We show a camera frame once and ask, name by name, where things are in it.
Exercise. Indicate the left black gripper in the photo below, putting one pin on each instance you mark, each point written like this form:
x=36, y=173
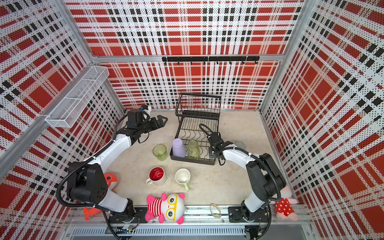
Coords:
x=160, y=124

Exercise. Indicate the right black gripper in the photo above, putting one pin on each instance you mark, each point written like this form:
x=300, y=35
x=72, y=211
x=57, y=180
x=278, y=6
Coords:
x=210, y=152

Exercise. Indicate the tall green glass cup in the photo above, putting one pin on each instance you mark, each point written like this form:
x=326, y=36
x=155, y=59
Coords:
x=193, y=149

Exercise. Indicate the black wire dish rack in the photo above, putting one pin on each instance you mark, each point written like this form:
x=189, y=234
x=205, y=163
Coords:
x=198, y=115

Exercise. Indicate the lilac plastic cup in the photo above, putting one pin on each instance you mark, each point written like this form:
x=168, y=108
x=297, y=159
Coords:
x=179, y=149

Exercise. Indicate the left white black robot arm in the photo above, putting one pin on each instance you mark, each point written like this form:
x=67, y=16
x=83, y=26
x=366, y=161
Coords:
x=85, y=184

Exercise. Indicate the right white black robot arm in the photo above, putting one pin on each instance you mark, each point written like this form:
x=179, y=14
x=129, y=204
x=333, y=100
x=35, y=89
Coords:
x=265, y=177

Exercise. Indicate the teal plastic cup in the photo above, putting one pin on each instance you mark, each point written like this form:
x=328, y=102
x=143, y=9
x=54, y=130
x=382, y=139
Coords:
x=240, y=144

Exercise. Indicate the short green glass cup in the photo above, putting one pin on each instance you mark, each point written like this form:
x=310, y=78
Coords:
x=160, y=152

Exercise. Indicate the red and white mug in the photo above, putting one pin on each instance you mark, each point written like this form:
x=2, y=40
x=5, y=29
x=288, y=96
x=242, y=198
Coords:
x=157, y=176

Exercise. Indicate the red shark plush toy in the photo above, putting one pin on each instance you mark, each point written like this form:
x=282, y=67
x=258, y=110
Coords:
x=112, y=181

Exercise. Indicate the pink striped plush doll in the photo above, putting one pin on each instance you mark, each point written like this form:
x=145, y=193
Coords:
x=166, y=208

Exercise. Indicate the pink frog plush toy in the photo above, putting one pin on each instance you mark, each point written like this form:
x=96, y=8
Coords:
x=284, y=209

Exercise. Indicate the cream mug green handle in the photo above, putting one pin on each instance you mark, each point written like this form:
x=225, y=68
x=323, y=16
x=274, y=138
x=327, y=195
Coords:
x=182, y=177

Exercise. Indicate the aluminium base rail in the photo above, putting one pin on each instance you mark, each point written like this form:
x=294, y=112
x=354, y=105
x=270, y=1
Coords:
x=225, y=222

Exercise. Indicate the black wall hook rail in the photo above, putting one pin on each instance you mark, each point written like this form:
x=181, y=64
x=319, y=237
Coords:
x=211, y=59

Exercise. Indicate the white wire wall basket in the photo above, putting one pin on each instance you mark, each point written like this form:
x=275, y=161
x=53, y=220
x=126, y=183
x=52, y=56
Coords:
x=69, y=109

